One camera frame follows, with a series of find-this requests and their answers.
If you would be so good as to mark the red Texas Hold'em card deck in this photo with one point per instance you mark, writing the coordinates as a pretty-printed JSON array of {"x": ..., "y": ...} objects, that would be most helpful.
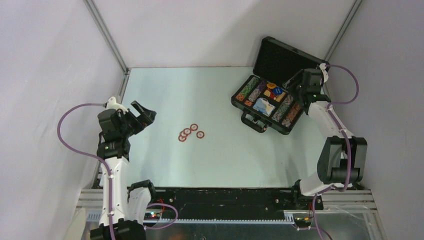
[{"x": 268, "y": 93}]

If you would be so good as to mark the green chip stack row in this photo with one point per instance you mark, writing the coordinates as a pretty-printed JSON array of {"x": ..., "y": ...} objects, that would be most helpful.
[{"x": 247, "y": 88}]

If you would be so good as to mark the black poker set case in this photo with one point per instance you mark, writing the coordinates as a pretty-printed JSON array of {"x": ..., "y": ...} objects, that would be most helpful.
[{"x": 276, "y": 63}]

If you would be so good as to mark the blue round dealer button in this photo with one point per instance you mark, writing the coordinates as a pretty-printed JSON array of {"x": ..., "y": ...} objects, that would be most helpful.
[{"x": 277, "y": 91}]

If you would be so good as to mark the purple chip stack row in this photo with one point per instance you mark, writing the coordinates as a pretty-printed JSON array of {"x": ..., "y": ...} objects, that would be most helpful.
[{"x": 255, "y": 93}]

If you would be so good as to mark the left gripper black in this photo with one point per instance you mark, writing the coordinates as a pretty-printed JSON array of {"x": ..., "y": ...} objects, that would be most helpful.
[{"x": 148, "y": 116}]

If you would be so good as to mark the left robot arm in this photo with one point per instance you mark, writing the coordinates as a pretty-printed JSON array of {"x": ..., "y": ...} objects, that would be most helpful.
[{"x": 124, "y": 205}]

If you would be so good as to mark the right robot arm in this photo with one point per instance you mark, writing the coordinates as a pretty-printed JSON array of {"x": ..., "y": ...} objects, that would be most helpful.
[{"x": 343, "y": 157}]

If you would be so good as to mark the orange round button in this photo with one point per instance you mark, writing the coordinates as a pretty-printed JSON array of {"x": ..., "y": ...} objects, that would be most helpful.
[{"x": 271, "y": 85}]

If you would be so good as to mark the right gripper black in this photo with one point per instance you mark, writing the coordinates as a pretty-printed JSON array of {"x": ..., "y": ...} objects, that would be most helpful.
[{"x": 288, "y": 83}]

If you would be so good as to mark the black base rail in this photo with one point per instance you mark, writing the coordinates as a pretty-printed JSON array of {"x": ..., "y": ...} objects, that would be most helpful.
[{"x": 235, "y": 204}]

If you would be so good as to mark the dark orange chip stack row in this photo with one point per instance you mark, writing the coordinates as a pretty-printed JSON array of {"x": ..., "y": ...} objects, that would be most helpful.
[{"x": 292, "y": 116}]

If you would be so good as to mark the blue orange chip stack row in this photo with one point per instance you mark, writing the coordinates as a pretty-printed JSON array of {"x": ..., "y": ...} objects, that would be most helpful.
[{"x": 282, "y": 108}]

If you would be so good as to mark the blue card deck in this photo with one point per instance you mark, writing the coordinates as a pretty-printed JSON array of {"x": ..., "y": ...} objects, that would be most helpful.
[{"x": 263, "y": 106}]

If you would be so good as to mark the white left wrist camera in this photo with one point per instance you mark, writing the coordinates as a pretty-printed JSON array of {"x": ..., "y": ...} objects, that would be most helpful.
[{"x": 112, "y": 104}]

